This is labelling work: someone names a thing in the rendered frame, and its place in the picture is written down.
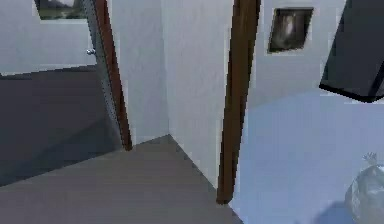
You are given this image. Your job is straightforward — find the grey room door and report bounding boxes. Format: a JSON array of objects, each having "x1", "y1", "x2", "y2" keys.
[{"x1": 80, "y1": 0, "x2": 122, "y2": 141}]

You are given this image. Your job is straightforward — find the green landscape framed picture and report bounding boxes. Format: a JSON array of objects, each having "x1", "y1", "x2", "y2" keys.
[{"x1": 34, "y1": 0, "x2": 88, "y2": 21}]

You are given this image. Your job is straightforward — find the grey tied garbage bag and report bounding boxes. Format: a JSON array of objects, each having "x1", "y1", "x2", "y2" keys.
[{"x1": 344, "y1": 152, "x2": 384, "y2": 224}]

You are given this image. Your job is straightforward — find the dark framed wall picture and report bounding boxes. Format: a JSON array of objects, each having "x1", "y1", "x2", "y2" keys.
[{"x1": 267, "y1": 7, "x2": 315, "y2": 54}]

